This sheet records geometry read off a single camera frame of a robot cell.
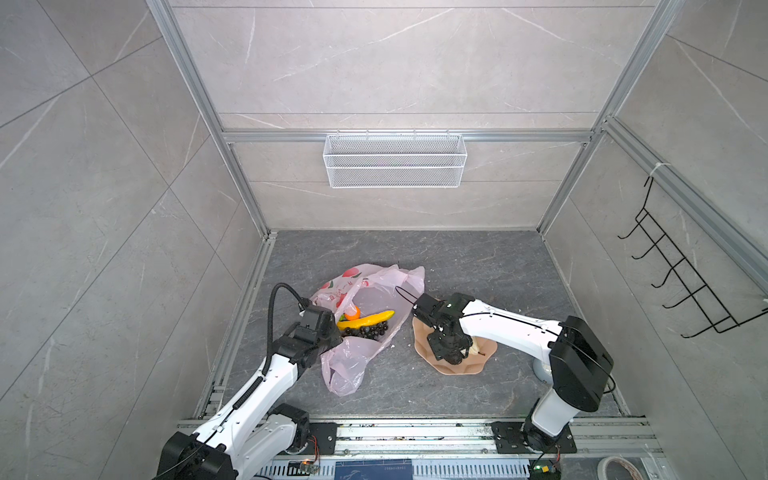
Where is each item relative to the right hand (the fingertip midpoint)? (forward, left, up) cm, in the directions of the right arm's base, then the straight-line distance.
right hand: (446, 345), depth 84 cm
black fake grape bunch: (+5, +23, -1) cm, 23 cm away
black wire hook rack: (-7, -50, +28) cm, 58 cm away
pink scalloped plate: (-5, -6, -2) cm, 8 cm away
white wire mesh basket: (+56, +13, +25) cm, 63 cm away
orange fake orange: (+11, +28, -2) cm, 30 cm away
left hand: (+5, +33, +4) cm, 33 cm away
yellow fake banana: (+10, +23, -2) cm, 25 cm away
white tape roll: (-29, -33, -4) cm, 44 cm away
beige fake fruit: (-1, -8, 0) cm, 8 cm away
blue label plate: (-28, +17, -4) cm, 33 cm away
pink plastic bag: (+22, +21, -3) cm, 31 cm away
